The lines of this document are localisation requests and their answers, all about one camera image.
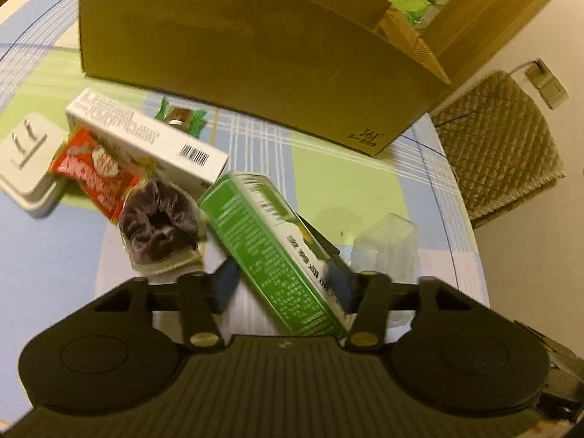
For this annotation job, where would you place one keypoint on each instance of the green rectangular box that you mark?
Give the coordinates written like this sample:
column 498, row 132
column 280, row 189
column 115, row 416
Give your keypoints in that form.
column 281, row 259

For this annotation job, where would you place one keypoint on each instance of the brown cardboard box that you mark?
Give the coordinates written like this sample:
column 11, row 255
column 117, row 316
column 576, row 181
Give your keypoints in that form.
column 354, row 72

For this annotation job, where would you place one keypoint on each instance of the white medicine box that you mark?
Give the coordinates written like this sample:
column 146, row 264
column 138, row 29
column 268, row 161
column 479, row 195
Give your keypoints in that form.
column 152, row 147

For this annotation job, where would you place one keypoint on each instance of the clear plastic container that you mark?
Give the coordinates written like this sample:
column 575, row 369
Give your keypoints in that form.
column 388, row 247

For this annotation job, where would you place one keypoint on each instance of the quilted brown chair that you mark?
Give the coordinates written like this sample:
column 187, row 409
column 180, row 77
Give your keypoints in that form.
column 500, row 147

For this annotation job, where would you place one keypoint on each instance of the white power adapter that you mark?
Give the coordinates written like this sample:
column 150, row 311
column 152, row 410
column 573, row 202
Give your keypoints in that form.
column 26, row 155

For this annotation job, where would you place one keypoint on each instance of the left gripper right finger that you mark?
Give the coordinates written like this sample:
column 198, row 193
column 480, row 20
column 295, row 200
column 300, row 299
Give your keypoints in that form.
column 367, row 296

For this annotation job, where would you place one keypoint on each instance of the purple scrunchie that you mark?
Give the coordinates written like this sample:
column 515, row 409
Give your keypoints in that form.
column 161, row 227

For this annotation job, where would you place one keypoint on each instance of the red snack packet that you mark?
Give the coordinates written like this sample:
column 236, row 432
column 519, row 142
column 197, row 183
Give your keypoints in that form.
column 100, row 176

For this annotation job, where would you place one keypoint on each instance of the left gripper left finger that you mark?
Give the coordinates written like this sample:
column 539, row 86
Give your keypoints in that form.
column 201, row 296

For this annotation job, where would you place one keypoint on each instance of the wall power outlet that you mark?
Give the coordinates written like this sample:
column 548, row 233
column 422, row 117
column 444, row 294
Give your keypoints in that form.
column 548, row 85

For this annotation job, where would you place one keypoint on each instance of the green candy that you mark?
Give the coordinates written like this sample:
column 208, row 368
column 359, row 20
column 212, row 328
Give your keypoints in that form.
column 183, row 119

